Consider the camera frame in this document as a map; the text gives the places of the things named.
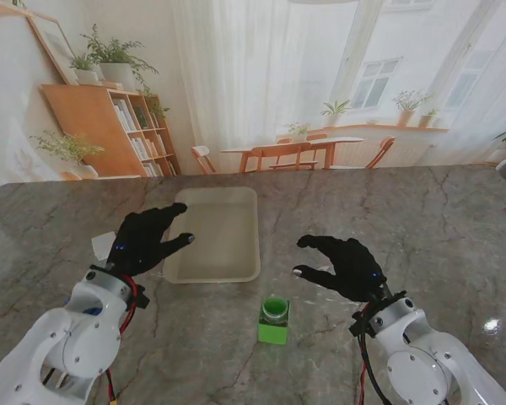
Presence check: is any printed room backdrop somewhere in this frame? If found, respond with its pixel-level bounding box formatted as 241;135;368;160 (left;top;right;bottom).
0;0;506;186

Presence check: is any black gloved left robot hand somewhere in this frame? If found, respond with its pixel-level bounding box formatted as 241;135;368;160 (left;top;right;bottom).
106;202;196;280

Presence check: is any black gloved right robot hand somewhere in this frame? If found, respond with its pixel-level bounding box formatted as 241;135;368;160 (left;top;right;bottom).
293;235;389;305

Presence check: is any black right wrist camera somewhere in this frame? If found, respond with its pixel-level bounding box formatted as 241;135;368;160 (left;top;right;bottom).
348;310;367;338

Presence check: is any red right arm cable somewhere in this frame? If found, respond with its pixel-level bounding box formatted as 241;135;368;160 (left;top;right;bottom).
359;305;371;405

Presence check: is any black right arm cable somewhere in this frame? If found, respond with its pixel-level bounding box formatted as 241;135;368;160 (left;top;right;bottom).
357;320;391;405

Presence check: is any red left arm cable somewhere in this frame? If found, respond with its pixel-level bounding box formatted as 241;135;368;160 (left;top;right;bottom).
105;274;138;405

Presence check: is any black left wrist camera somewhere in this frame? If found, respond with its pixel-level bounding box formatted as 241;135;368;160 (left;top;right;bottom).
130;283;151;310

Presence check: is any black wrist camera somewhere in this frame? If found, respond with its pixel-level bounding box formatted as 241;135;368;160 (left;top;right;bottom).
348;310;367;338
130;283;151;310

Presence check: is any cream baking tray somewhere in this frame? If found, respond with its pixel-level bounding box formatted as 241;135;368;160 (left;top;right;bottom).
163;186;261;285

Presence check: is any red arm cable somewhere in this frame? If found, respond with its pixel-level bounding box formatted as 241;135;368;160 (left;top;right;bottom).
105;274;138;405
359;305;371;405

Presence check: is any white square jar lid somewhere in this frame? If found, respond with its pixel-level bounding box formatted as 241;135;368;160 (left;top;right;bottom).
91;231;120;261

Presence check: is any green square jar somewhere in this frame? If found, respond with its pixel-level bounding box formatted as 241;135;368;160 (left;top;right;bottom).
257;296;291;346

